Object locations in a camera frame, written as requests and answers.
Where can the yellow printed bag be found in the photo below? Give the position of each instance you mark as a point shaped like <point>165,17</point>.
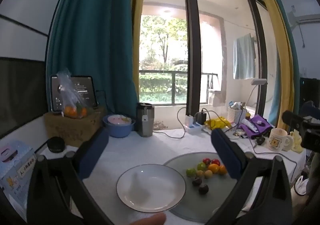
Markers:
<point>217,123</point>

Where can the plastic bag of oranges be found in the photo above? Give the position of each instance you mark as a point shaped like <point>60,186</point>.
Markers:
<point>71,107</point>

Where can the black window frame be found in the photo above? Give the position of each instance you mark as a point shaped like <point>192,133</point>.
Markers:
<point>191,40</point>

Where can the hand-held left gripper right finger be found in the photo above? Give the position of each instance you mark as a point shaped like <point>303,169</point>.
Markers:
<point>226,157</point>

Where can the red cherry tomato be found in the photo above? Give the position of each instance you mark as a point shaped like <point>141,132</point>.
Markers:
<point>215,162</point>
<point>206,160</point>

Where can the white plastic bag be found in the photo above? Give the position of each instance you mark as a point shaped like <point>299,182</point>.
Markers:
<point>301,186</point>

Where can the purple cloth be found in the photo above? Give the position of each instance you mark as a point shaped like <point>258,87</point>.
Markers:
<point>260,129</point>

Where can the dark cherry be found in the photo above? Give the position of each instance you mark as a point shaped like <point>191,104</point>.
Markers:
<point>203,189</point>
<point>196,181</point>

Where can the small green fruit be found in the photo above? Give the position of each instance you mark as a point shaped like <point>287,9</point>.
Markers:
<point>191,172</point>
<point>201,165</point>

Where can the blue bowl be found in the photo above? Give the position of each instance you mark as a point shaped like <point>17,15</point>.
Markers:
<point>118,130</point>

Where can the black tablet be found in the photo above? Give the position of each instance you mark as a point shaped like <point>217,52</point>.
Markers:
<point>85,90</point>

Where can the light blue printed box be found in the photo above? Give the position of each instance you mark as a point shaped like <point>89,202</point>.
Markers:
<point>15,162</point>

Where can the white textured tablecloth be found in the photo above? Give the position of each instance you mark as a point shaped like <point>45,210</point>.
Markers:
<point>155,150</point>

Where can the white air conditioner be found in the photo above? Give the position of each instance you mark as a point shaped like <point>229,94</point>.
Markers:
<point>305,15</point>

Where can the white plastic basket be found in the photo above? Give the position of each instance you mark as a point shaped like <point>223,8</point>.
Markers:
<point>236,115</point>

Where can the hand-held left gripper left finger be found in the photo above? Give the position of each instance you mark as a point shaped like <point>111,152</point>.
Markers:
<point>91,151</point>

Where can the cardboard box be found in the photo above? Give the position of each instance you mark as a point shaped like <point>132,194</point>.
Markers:
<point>72,127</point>

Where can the steel tumbler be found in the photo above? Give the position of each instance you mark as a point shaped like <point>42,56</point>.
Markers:
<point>145,122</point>

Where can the teal curtain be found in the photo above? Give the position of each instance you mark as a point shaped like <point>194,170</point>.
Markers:
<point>95,40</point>
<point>291,47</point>

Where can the black balcony railing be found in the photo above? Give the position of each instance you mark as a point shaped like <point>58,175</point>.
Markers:
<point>172,87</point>

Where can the white charger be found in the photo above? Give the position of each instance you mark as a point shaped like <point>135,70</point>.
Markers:
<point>189,120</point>

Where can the pale yellow plastic bag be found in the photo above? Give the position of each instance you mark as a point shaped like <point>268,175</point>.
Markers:
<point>297,141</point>

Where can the small orange mandarin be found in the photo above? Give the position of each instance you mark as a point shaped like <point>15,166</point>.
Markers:
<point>213,168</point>
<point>222,170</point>

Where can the white plate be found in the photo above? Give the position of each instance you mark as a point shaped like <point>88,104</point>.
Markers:
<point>155,190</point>

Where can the grey round mat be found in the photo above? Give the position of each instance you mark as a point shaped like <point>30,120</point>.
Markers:
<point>215,200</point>

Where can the small yellow jar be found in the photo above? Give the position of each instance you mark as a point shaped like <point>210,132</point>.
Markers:
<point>247,116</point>

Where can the white power strip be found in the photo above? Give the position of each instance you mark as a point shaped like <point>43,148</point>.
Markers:
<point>193,129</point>

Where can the light blue hanging towel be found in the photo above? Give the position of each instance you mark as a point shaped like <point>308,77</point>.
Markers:
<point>243,57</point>

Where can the white desk lamp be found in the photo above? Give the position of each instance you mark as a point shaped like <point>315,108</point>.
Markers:
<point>258,81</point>

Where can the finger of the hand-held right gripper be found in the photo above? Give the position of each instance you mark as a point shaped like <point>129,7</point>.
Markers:
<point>297,133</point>
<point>291,117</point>

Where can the black charger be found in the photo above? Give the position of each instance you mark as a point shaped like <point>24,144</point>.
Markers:
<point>200,117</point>

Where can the white tube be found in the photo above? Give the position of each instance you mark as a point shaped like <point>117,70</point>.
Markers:
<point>248,125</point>

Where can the small yellow fruit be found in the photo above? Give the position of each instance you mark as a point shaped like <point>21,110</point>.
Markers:
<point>208,174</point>
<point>199,173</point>

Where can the white printed mug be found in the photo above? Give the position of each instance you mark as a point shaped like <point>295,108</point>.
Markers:
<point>277,140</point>

